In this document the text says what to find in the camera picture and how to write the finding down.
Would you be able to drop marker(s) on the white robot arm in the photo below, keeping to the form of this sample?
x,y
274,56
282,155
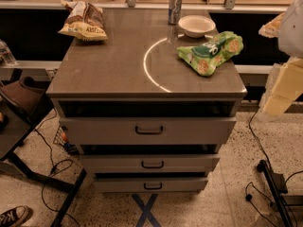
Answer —
x,y
288,28

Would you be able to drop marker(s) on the wire mesh basket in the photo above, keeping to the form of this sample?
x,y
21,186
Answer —
x,y
58,138

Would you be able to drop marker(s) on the grey drawer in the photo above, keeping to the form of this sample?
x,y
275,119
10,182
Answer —
x,y
149,163
147,130
138,185

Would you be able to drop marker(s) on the brown chip bag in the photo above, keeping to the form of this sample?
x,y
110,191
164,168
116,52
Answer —
x,y
84,22

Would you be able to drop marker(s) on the black and white sneaker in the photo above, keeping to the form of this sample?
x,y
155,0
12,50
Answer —
x,y
15,217

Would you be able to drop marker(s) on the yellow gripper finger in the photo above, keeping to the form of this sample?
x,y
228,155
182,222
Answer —
x,y
272,28
287,88

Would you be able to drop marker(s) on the top grey drawer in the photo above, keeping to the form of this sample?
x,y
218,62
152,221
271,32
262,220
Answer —
x,y
147,130

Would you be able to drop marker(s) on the middle grey drawer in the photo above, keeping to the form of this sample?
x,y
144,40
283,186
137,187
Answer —
x,y
149,163

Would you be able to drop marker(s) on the grey drawer cabinet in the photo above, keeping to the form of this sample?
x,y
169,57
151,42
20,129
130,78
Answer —
x,y
137,72

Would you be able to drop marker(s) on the silver soda can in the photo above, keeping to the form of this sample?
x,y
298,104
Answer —
x,y
174,11

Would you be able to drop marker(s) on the green rice chip bag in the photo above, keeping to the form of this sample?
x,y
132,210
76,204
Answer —
x,y
207,57

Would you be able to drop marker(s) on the black stand base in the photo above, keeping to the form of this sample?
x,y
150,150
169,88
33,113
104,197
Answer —
x,y
283,202

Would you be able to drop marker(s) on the white bowl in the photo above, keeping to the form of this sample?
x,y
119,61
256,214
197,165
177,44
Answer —
x,y
196,26

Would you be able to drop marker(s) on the clear plastic bottle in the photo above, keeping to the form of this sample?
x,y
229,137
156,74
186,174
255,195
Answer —
x,y
6,54

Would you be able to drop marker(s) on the dark side table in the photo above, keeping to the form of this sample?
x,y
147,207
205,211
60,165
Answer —
x,y
14,130

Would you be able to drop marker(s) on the bottom grey drawer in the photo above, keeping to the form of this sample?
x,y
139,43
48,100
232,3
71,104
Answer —
x,y
138,185

